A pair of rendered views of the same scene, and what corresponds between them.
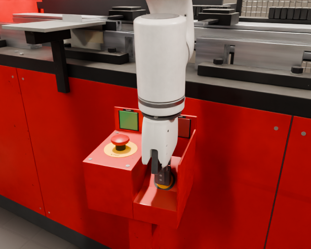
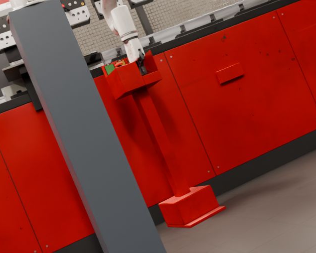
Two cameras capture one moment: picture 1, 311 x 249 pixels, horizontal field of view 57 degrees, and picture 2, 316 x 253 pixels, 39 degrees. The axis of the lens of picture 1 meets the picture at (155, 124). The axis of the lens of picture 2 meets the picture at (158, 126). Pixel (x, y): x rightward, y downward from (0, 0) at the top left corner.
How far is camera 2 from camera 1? 192 cm
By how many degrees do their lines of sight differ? 49
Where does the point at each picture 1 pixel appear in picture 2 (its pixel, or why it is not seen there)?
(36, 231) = not seen: outside the picture
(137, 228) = (145, 103)
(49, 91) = (24, 118)
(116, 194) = (134, 76)
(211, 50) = (111, 54)
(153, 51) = (125, 13)
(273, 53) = not seen: hidden behind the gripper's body
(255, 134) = not seen: hidden behind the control
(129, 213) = (142, 83)
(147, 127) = (133, 40)
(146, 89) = (127, 27)
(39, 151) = (23, 181)
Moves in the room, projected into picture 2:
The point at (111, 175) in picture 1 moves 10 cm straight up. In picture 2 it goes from (129, 68) to (121, 47)
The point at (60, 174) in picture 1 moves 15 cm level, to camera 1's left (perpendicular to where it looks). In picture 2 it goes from (50, 186) to (23, 199)
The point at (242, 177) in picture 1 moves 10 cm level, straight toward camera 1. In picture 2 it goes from (162, 92) to (170, 87)
